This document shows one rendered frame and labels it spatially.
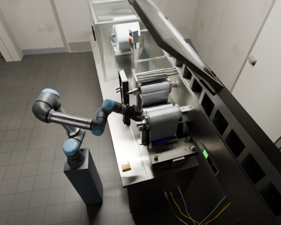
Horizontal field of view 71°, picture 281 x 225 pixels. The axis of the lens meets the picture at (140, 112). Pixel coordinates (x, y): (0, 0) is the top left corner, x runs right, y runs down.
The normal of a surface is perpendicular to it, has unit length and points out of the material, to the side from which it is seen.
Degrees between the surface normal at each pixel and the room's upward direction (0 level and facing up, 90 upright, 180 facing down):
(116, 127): 0
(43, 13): 90
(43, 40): 90
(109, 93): 0
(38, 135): 0
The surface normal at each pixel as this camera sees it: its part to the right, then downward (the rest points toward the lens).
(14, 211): 0.00, -0.65
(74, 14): 0.14, 0.75
